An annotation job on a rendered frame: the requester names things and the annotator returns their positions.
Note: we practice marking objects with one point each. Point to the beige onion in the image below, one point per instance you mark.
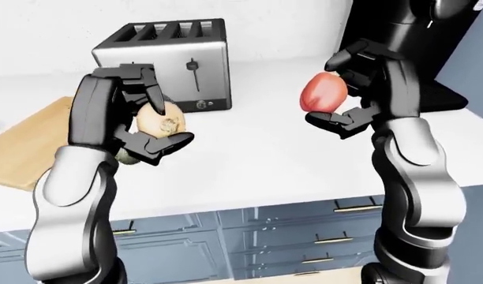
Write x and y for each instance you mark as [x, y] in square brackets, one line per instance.
[166, 119]

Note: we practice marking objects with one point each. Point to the silver four-slot toaster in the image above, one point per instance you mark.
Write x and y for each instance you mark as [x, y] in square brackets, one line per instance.
[174, 68]

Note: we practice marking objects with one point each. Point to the dark green avocado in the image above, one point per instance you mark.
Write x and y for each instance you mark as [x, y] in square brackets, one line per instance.
[127, 157]

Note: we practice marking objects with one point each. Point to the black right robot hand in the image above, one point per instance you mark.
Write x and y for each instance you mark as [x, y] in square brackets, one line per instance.
[399, 88]

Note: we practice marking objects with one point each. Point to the black coffee machine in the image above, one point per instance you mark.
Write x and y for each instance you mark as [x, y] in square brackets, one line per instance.
[419, 38]

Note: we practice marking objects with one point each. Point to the wooden cutting board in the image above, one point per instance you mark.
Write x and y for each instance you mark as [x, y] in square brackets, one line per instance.
[24, 148]

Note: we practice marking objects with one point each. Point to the blue-grey cabinet with drawers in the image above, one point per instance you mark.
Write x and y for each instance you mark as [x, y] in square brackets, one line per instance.
[241, 239]

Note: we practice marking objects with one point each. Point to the red apple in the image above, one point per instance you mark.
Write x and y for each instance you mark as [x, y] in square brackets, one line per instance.
[323, 93]

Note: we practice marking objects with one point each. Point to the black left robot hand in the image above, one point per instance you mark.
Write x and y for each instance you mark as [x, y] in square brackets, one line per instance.
[92, 109]

